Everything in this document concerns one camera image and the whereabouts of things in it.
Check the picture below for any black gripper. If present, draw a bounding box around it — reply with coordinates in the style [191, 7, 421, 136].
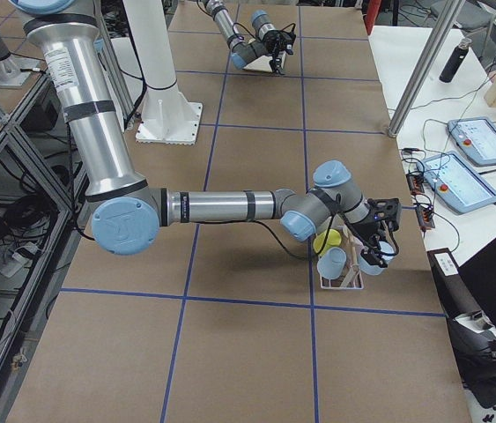
[263, 29, 296, 75]
[352, 219, 389, 268]

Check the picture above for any light blue plastic cup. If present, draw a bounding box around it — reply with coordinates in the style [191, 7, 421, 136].
[358, 241, 396, 276]

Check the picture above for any yellow plastic cup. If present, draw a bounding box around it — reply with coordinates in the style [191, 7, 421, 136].
[313, 229, 342, 256]

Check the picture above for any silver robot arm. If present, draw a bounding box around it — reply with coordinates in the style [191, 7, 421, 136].
[196, 0, 297, 75]
[9, 1, 401, 269]

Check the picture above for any cream serving tray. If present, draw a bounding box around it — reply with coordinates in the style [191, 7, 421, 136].
[243, 38, 287, 73]

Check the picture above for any near teach pendant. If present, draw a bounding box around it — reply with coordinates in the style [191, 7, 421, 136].
[417, 152, 496, 214]

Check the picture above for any teach pendant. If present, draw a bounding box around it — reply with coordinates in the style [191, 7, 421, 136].
[417, 152, 496, 214]
[447, 116, 496, 167]

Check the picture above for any black monitor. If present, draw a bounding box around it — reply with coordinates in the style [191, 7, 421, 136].
[427, 238, 496, 408]

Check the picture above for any far teach pendant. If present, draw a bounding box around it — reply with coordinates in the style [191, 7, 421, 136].
[447, 116, 496, 167]

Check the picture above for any black water bottle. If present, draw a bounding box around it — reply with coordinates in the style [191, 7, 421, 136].
[439, 37, 472, 83]

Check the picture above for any white wire cup rack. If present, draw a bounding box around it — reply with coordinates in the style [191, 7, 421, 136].
[317, 225, 364, 290]

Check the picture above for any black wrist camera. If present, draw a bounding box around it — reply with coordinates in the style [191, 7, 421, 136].
[366, 198, 402, 232]

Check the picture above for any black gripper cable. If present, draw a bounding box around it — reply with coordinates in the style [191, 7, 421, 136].
[254, 193, 401, 262]

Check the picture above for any aluminium frame post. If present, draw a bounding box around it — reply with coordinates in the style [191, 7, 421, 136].
[387, 0, 464, 138]

